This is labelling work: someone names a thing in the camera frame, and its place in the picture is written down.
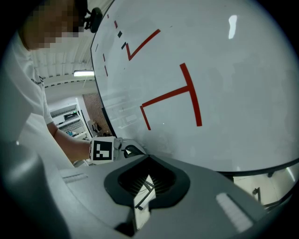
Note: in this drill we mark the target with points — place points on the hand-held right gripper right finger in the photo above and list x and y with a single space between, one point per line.
201 210

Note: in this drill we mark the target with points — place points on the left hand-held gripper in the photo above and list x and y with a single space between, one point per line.
102 150

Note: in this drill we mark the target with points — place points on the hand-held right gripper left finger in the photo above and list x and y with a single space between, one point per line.
77 200

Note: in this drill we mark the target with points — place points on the person's left forearm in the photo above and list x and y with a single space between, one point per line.
70 145

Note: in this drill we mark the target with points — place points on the metal whiteboard stand leg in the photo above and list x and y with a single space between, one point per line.
257 193

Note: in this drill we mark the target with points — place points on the large white whiteboard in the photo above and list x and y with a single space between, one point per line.
229 77

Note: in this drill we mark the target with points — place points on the white metal storage shelf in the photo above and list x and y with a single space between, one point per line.
70 121

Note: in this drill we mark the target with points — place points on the ceiling tube light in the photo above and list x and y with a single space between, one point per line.
83 73

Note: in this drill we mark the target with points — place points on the person's white shirt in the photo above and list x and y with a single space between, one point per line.
21 98

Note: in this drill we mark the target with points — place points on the black tape piece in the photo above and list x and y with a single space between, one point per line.
123 45

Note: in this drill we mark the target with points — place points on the person's head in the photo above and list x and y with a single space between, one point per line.
49 23

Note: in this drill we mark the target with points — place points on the brown wall panel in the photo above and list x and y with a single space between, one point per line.
93 107

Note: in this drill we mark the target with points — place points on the black head-worn camera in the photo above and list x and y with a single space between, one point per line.
94 19

